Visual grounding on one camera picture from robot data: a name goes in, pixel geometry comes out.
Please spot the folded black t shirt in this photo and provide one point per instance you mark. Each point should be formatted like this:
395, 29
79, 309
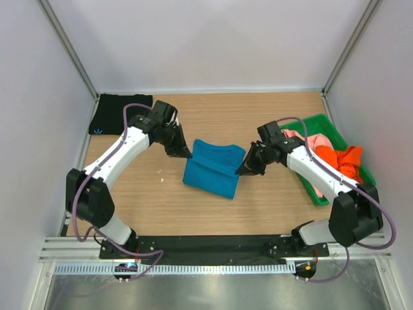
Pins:
108, 119

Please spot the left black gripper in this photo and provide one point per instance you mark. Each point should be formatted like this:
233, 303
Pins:
181, 143

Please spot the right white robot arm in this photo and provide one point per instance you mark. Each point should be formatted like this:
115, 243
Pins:
354, 214

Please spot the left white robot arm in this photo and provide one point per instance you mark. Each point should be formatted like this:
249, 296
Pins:
88, 195

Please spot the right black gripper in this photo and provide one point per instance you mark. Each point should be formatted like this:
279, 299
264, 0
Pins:
250, 167

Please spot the aluminium frame rail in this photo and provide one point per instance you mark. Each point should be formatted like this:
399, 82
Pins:
68, 249

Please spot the pink t shirt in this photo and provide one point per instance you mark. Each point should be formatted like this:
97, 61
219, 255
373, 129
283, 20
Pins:
314, 141

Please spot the blue t shirt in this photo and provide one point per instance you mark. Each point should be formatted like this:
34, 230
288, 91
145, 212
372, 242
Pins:
212, 168

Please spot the orange t shirt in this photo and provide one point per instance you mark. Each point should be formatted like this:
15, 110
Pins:
346, 161

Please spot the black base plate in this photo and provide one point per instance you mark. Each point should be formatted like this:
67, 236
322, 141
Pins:
264, 249

